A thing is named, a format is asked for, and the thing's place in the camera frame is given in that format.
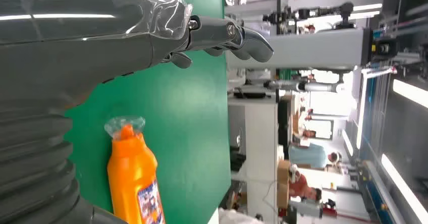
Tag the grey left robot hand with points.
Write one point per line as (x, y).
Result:
(77, 38)

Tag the orange plastic bottle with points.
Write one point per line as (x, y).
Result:
(130, 175)

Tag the white cabinet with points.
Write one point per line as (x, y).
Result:
(260, 142)

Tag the white machine with column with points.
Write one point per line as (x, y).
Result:
(301, 48)

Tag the brown cardboard box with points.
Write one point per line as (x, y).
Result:
(283, 182)

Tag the person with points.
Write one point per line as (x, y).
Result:
(307, 155)
(301, 187)

